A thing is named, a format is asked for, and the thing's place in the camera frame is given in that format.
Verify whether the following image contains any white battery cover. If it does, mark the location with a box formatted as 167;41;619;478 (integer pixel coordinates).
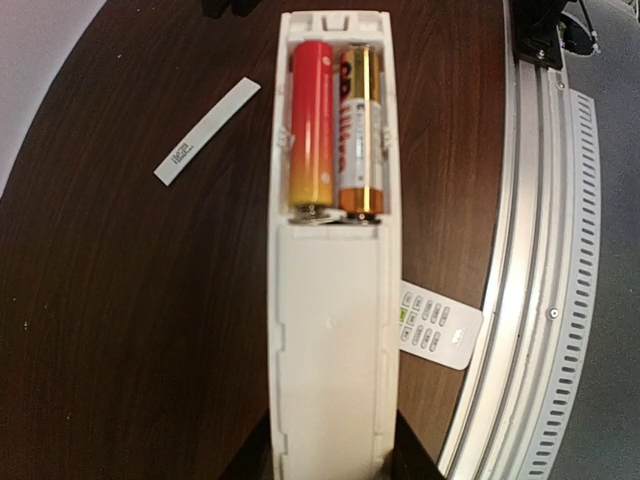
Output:
154;77;261;186

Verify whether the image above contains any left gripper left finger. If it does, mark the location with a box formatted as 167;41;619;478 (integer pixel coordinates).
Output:
219;410;273;480

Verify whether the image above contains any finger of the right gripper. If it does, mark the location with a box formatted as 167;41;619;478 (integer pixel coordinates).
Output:
200;0;261;18

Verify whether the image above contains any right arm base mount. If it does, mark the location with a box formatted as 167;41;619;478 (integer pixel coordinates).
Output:
507;0;600;71

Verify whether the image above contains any curved aluminium front rail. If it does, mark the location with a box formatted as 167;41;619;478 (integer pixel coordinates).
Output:
437;49;606;480

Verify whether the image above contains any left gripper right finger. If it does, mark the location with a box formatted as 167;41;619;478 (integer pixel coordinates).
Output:
387;410;446;480

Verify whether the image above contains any red yellow battery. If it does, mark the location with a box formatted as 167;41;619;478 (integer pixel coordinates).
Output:
289;41;334;208

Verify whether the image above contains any gold white battery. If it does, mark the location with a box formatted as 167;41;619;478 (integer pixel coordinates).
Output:
339;44;384;222

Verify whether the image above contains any white air conditioner remote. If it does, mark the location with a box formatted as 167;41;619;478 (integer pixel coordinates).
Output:
399;281;483;371

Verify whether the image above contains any slim white remote control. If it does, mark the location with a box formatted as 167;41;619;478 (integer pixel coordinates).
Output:
267;10;402;479

